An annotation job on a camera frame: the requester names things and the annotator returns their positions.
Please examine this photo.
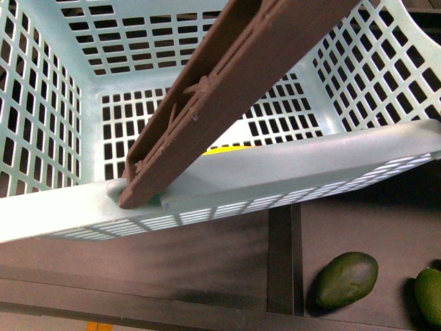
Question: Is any brown basket handle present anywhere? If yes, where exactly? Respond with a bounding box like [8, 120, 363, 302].
[119, 1, 356, 210]

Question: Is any light blue plastic basket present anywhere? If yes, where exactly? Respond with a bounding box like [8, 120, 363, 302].
[1, 1, 440, 242]

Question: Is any green avocado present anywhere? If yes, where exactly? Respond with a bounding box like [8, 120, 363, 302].
[316, 252, 379, 310]
[414, 268, 440, 327]

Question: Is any yellow mango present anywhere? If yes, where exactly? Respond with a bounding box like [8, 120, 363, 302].
[203, 146, 250, 156]

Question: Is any green avocado at edge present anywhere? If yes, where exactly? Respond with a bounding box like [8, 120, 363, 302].
[414, 268, 440, 327]

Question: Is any black display tray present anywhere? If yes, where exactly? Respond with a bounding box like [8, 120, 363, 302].
[1, 161, 440, 330]

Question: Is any black tray divider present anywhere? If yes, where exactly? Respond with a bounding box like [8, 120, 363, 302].
[267, 203, 305, 317]

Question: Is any orange tape on floor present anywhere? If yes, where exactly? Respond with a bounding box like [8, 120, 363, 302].
[85, 321, 113, 331]

